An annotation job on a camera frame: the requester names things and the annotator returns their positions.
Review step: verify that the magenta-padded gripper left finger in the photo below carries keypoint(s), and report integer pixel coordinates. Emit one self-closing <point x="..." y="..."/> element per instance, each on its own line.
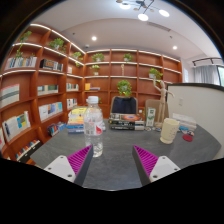
<point x="60" y="166"/>

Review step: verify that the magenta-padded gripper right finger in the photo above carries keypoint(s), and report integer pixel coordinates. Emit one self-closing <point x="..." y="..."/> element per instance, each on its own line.
<point x="163" y="167"/>

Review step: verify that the clear plastic water bottle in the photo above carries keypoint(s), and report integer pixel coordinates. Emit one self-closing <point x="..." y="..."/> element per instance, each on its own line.
<point x="93" y="128"/>

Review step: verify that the cream ribbed cup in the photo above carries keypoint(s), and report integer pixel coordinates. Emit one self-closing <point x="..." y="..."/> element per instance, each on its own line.
<point x="169" y="130"/>

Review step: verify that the small round badge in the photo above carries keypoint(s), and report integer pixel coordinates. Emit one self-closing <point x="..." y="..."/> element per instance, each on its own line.
<point x="188" y="131"/>
<point x="158" y="129"/>
<point x="148" y="129"/>

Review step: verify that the flat round red coaster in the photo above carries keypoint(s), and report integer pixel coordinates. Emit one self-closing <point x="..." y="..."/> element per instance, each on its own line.
<point x="187" y="137"/>

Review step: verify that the green and white carton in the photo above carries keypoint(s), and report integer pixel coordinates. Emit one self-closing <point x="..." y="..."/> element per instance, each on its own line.
<point x="150" y="117"/>

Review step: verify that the dark book stack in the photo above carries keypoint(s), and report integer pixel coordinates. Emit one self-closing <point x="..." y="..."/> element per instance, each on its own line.
<point x="126" y="121"/>

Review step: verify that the wooden artist mannequin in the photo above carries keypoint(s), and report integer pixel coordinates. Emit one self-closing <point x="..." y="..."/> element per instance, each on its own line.
<point x="162" y="100"/>

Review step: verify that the dark blue chair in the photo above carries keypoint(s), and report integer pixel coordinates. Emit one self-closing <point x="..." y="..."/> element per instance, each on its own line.
<point x="124" y="105"/>

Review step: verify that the wooden bookshelf unit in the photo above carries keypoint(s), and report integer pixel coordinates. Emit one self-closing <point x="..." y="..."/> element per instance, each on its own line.
<point x="30" y="83"/>

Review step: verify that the grey window curtain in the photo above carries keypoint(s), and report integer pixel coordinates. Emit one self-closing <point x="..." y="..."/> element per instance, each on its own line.
<point x="205" y="75"/>

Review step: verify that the window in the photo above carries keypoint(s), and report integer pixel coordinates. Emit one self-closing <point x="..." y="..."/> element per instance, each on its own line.
<point x="221" y="76"/>

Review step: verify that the recessed ceiling light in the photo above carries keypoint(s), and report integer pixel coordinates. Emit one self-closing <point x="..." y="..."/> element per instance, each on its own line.
<point x="94" y="38"/>
<point x="174" y="47"/>

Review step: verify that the white wall outlet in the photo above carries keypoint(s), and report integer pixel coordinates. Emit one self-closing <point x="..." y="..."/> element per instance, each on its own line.
<point x="180" y="101"/>

